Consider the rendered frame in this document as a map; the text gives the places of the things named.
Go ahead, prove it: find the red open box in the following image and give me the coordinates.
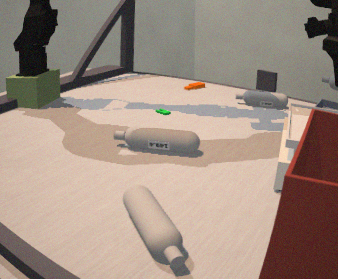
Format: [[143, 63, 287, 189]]
[[258, 109, 338, 279]]

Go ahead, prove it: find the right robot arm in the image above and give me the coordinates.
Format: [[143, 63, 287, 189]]
[[13, 0, 58, 76]]

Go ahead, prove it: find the white gas cylinder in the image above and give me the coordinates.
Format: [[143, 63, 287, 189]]
[[123, 185, 186, 268]]

